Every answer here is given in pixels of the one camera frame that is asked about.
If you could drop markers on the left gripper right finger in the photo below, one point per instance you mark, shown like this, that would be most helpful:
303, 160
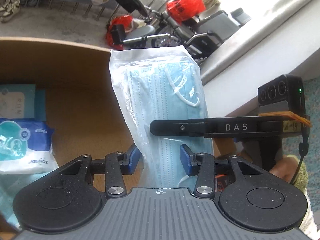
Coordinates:
201, 165

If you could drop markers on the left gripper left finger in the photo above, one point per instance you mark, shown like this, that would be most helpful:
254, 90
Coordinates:
118, 164

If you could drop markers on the bagged blue face masks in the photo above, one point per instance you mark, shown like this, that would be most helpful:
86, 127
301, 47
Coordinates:
159, 84

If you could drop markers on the blue wet wipes pack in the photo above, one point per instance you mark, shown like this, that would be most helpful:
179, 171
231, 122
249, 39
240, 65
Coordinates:
26, 147

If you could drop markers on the operator hand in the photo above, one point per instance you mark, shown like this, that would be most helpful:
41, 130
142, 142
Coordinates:
284, 166

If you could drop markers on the brown cardboard box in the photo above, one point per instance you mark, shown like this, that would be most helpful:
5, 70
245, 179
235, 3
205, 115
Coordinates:
81, 105

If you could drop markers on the wheelchair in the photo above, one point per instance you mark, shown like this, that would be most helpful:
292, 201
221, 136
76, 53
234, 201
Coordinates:
200, 39

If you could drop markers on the blue mask carton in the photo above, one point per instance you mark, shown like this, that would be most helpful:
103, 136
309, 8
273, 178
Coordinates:
23, 101

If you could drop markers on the red plastic bag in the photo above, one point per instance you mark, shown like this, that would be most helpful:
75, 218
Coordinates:
182, 10
117, 31

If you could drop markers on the white sneakers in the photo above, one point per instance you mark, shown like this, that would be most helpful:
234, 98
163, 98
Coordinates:
9, 9

